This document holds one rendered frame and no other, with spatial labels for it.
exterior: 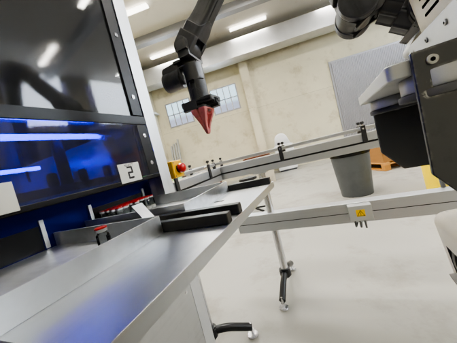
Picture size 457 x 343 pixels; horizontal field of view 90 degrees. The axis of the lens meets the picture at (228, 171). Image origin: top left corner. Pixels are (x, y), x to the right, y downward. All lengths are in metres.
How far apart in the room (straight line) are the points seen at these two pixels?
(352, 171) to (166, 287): 3.38
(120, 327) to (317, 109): 9.17
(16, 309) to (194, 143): 9.20
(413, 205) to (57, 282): 1.53
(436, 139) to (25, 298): 0.44
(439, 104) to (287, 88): 9.01
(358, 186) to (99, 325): 3.50
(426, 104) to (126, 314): 0.34
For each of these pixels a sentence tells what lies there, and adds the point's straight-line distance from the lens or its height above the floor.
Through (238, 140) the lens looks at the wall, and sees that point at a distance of 9.05.
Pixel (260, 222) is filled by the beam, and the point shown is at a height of 0.50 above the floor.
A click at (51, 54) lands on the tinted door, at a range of 0.80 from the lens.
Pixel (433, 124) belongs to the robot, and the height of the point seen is 0.97.
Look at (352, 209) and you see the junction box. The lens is 1.49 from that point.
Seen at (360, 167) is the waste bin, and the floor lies 0.41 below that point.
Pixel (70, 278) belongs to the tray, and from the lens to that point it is 0.36.
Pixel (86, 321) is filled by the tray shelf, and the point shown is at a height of 0.88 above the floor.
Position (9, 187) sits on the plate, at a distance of 0.62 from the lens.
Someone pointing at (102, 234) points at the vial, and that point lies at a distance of 0.46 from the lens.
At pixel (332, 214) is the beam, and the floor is 0.50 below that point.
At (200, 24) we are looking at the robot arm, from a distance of 0.74.
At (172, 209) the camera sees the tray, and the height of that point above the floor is 0.91.
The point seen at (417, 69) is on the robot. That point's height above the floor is 1.03.
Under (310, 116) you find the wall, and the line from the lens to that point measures 9.20.
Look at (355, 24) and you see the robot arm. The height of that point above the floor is 1.20.
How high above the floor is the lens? 0.99
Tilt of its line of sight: 4 degrees down
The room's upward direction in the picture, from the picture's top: 14 degrees counter-clockwise
